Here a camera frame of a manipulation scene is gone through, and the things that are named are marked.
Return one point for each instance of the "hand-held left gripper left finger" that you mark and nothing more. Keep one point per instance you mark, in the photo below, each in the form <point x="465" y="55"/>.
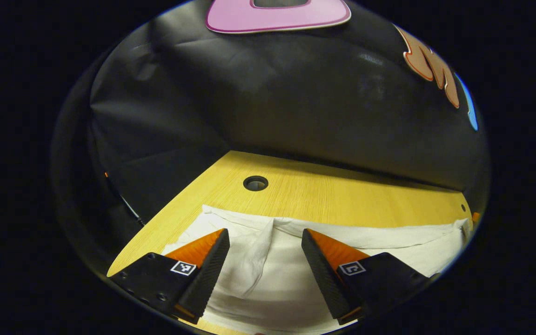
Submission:
<point x="210" y="274"/>

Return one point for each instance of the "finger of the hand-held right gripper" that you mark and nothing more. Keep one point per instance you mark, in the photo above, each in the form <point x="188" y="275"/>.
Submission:
<point x="476" y="219"/>

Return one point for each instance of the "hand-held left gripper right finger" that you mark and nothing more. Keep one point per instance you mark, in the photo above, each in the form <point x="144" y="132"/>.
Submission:
<point x="321" y="274"/>

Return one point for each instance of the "white jeans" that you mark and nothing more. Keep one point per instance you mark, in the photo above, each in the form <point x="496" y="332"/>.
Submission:
<point x="277" y="279"/>

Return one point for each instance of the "black backdrop cloth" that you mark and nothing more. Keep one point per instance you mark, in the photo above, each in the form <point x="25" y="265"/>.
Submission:
<point x="296" y="107"/>

